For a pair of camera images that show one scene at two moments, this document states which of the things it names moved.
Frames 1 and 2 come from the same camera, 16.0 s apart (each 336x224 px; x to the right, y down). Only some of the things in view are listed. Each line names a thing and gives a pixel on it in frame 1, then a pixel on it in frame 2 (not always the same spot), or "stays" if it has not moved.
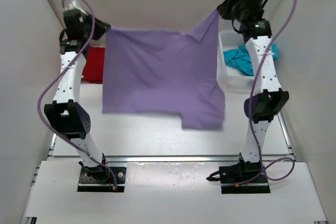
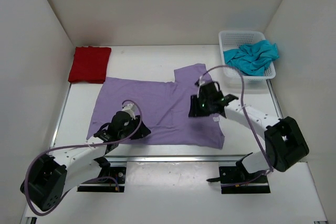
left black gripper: x=101 y=27 -> x=142 y=131
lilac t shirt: x=165 y=73 -> x=164 y=107
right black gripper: x=224 y=9 -> x=196 y=112
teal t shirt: x=239 y=57 stays
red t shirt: x=93 y=71 stays
